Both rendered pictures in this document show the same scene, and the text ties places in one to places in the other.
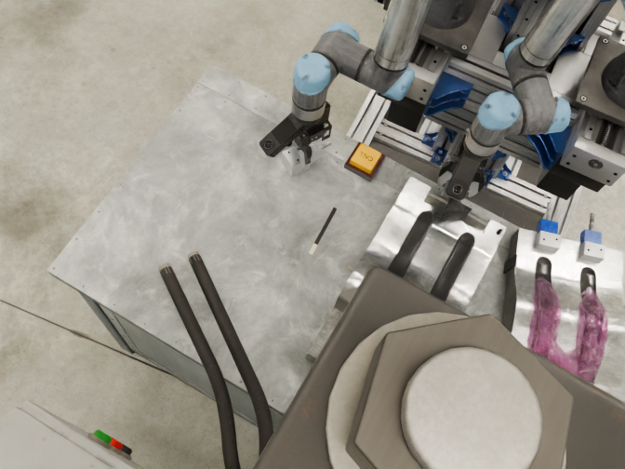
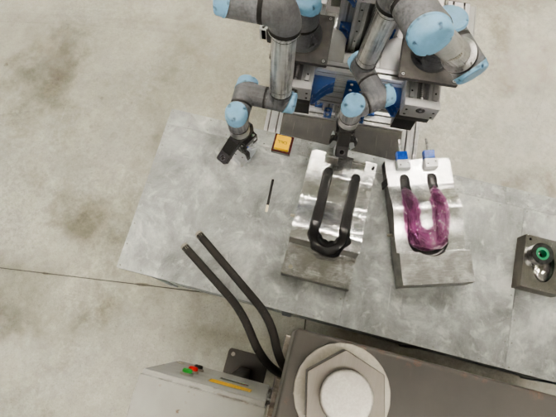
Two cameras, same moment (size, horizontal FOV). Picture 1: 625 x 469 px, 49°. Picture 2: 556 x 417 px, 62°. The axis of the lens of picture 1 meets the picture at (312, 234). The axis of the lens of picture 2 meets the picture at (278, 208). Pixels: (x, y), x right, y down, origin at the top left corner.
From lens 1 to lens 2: 0.29 m
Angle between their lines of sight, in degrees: 8
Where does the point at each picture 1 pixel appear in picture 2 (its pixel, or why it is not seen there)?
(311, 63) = (233, 109)
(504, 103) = (355, 100)
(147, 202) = (160, 208)
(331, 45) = (242, 92)
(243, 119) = (201, 139)
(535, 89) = (371, 84)
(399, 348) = (313, 376)
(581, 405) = (393, 365)
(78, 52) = (80, 106)
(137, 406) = (190, 316)
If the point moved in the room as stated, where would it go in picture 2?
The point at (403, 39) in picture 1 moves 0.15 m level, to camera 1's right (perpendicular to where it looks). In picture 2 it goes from (284, 82) to (331, 78)
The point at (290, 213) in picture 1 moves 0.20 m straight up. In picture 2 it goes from (247, 190) to (243, 173)
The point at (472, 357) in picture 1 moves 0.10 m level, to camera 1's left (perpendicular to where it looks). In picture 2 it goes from (341, 376) to (250, 385)
